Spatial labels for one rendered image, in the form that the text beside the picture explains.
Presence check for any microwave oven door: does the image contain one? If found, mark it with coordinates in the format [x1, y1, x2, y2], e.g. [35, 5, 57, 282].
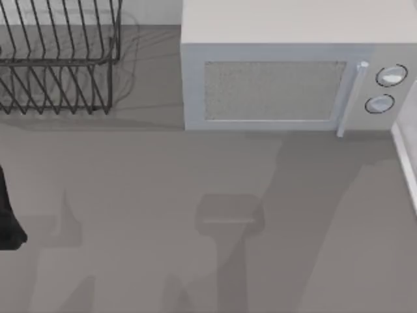
[182, 44, 358, 131]

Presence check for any pale microwave oven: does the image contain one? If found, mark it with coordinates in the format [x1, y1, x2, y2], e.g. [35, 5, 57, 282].
[180, 0, 417, 138]

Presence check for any small microwave knob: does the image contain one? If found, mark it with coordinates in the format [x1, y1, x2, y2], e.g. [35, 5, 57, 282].
[364, 93, 395, 114]

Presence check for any large microwave knob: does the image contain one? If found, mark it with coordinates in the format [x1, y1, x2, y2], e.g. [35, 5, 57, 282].
[375, 63, 409, 87]

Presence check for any black wire dish rack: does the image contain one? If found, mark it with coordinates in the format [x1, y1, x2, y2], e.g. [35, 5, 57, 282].
[0, 0, 124, 115]

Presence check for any microwave door handle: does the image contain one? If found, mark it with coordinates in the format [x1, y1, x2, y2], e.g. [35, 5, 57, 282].
[336, 61, 369, 138]

